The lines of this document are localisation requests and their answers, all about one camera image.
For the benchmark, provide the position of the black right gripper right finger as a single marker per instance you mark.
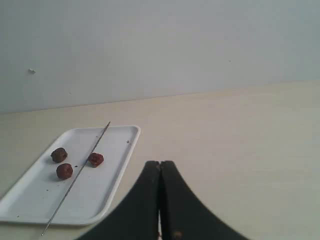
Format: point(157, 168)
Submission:
point(183, 216)

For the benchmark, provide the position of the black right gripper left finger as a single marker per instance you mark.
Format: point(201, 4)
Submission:
point(136, 217)

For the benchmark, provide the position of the red meat ball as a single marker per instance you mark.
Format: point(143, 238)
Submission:
point(64, 171)
point(95, 159)
point(59, 155)

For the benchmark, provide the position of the thin metal skewer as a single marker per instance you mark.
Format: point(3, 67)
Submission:
point(74, 180)

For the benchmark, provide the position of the white plastic tray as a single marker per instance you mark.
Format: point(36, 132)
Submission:
point(36, 195)

